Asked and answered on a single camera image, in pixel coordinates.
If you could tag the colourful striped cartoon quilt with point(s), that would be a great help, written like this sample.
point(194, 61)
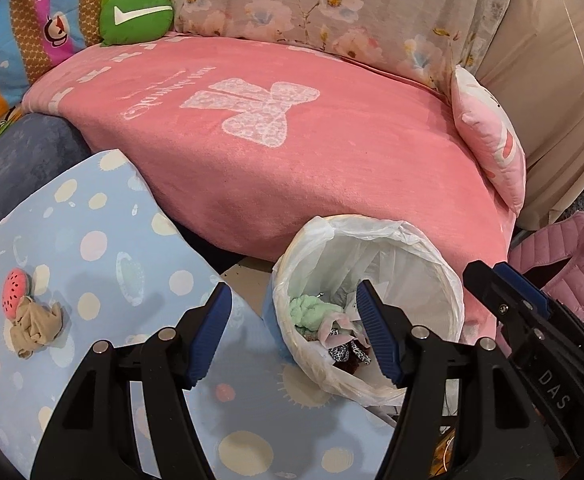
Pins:
point(31, 35)

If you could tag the pink and white wrapper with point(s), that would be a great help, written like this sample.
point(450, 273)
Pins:
point(336, 324)

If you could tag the pink padded jacket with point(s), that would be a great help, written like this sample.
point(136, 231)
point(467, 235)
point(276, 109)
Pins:
point(567, 255)

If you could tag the blue-grey plush cushion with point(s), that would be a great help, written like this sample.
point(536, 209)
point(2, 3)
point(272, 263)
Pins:
point(16, 160)

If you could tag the black and white knit pouch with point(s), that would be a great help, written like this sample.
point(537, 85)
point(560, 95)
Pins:
point(347, 352)

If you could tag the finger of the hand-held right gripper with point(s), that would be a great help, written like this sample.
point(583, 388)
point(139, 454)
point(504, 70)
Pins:
point(492, 290)

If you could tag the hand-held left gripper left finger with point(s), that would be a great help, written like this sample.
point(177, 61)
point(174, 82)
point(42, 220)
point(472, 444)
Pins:
point(206, 340)

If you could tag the pink blanket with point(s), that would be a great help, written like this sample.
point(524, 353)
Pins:
point(297, 160)

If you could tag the green round plush toy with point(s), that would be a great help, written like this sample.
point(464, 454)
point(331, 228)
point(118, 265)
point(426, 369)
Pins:
point(134, 16)

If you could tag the blue polka dot sheet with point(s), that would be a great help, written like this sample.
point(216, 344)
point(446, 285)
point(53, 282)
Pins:
point(96, 270)

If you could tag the watermelon slice toy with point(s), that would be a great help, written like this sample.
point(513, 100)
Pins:
point(15, 295)

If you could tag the grey floral quilt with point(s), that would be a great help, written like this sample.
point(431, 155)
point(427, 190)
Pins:
point(347, 10)

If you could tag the beige crumpled cloth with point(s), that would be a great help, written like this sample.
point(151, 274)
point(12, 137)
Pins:
point(36, 327)

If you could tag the small pink pillow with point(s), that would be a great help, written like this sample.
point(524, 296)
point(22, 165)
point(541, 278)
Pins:
point(489, 130)

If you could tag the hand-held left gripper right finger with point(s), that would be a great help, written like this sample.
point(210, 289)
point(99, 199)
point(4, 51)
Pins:
point(379, 340)

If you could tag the bin with white bag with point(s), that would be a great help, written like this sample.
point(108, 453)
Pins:
point(372, 260)

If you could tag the beige curtain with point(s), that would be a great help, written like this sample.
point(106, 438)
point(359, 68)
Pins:
point(547, 85)

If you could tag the green fluffy cloth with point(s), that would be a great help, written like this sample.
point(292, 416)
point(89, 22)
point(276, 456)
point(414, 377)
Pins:
point(312, 312)

